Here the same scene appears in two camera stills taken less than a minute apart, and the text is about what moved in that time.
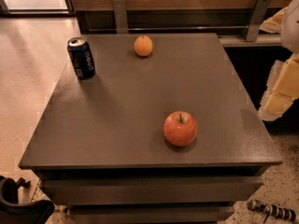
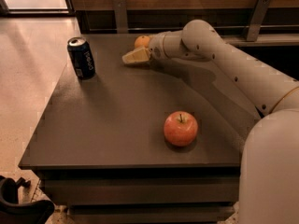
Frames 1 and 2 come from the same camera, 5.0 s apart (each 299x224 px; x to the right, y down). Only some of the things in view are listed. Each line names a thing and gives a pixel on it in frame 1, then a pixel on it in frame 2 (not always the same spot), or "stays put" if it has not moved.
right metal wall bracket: x=259 y=12 stays put
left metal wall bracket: x=121 y=17 stays put
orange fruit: x=143 y=46 stays put
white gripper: x=291 y=27 to x=156 y=48
